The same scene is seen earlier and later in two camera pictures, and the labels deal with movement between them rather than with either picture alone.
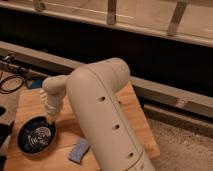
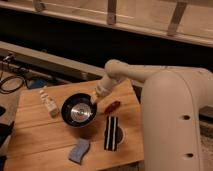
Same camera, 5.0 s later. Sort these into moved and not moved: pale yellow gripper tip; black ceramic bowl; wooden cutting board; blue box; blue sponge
Moved: black ceramic bowl; pale yellow gripper tip
Not moved: blue box; blue sponge; wooden cutting board
